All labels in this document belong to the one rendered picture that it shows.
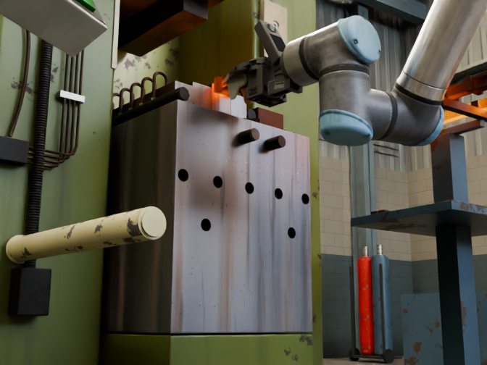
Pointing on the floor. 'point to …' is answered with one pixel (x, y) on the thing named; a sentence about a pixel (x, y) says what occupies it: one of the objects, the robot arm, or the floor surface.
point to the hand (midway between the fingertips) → (230, 82)
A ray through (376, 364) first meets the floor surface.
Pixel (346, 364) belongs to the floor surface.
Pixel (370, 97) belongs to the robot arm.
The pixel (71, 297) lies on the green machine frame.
